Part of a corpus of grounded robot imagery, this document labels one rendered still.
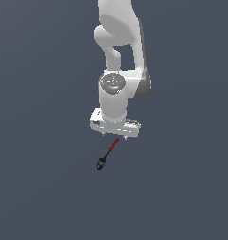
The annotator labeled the black spoon with red handle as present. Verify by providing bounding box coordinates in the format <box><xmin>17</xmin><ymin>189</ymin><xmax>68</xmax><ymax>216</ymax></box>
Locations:
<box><xmin>96</xmin><ymin>137</ymin><xmax>120</xmax><ymax>171</ymax></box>

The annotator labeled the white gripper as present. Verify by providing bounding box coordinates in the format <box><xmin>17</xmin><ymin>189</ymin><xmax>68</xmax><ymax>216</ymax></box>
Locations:
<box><xmin>89</xmin><ymin>107</ymin><xmax>142</xmax><ymax>141</ymax></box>

